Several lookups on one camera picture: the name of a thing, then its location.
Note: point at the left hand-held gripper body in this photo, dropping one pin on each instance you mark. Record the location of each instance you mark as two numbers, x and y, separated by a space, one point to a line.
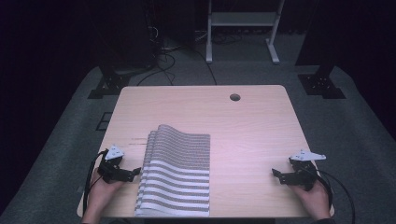
111 166

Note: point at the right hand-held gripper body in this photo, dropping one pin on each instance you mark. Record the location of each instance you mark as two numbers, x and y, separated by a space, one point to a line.
303 172

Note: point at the person's left hand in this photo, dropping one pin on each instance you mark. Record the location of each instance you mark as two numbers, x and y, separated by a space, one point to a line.
104 194

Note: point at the person's right hand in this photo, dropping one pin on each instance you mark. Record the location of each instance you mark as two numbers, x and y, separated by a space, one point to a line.
313 200

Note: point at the grey tape piece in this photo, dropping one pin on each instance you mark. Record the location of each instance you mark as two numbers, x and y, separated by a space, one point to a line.
80 189

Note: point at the dark floor outlet box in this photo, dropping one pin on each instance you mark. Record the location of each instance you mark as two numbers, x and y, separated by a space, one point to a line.
104 121

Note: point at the black stand base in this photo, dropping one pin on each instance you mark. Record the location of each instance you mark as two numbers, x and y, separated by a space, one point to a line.
320 84
109 85

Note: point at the white metal stand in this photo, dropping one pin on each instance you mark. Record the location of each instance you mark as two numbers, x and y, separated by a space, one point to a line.
243 19

